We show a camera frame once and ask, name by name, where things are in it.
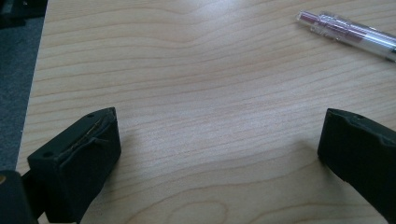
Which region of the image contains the black stand with square base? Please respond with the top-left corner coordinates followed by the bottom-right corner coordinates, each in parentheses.
top-left (0, 0), bottom-right (50, 31)

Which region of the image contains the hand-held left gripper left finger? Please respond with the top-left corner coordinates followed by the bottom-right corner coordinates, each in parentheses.
top-left (27, 106), bottom-right (122, 224)

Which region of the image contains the clear pen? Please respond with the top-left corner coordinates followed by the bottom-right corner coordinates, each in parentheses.
top-left (295, 10), bottom-right (396, 63)

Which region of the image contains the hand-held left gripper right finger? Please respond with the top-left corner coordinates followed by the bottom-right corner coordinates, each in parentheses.
top-left (317, 107), bottom-right (396, 224)

